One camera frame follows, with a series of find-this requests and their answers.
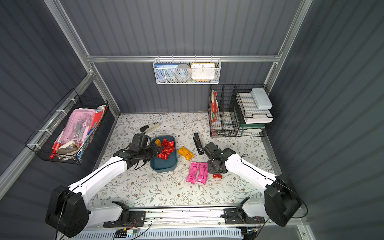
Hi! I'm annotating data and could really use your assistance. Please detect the red tea bag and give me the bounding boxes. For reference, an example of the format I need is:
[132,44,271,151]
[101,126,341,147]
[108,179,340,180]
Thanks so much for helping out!
[213,174,223,179]
[157,150,173,160]
[162,139,175,154]

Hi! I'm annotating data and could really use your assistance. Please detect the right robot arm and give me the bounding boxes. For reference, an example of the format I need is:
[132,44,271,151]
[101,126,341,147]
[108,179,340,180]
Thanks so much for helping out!
[204,143,303,227]

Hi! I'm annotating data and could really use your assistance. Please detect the clear tape roll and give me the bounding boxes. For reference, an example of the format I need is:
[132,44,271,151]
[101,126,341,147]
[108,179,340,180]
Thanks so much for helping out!
[174,64,191,83]

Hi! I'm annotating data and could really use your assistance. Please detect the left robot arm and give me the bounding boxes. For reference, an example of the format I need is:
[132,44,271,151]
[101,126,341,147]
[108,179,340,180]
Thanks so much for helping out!
[45,134,163,238]

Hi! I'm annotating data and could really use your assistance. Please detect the black wire side basket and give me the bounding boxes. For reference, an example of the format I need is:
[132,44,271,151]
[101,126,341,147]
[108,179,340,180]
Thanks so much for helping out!
[25,90,109,165]

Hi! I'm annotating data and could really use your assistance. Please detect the pink pencil case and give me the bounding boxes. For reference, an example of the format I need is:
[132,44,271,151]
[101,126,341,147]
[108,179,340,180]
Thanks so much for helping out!
[61,108,96,145]

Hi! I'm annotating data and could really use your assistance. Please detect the white box on organizer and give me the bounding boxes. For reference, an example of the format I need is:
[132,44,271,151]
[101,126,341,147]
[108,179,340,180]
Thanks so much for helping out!
[252,88,273,110]

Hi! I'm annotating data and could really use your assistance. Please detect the black wire desk organizer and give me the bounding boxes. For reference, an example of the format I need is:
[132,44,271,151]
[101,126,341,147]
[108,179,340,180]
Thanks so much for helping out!
[209,84,279,138]

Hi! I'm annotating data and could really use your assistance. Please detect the white wire wall basket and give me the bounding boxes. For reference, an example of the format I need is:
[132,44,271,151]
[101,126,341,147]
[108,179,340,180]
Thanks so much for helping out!
[153,57,222,85]

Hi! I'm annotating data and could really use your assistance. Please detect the teal storage box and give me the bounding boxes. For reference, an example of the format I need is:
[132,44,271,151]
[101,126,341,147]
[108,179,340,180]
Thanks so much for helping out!
[150,135,178,173]

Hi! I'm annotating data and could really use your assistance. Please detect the yellow tea bag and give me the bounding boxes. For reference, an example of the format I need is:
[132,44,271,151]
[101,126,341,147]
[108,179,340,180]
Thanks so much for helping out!
[178,147,195,161]
[155,139,162,147]

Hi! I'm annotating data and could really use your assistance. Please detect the pink tea bag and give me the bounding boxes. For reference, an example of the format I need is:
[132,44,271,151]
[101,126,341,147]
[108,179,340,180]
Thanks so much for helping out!
[186,162,200,184]
[197,163,209,185]

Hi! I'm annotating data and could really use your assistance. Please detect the white and black stapler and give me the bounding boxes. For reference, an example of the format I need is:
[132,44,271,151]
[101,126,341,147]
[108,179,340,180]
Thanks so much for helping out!
[140,123,161,135]

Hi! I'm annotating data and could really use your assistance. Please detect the blue box in basket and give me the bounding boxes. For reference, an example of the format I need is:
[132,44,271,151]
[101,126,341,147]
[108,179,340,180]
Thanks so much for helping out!
[154,63,179,84]

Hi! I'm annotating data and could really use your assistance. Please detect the yellow white clock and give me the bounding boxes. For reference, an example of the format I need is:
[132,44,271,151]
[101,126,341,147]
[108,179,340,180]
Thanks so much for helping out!
[191,63,216,81]

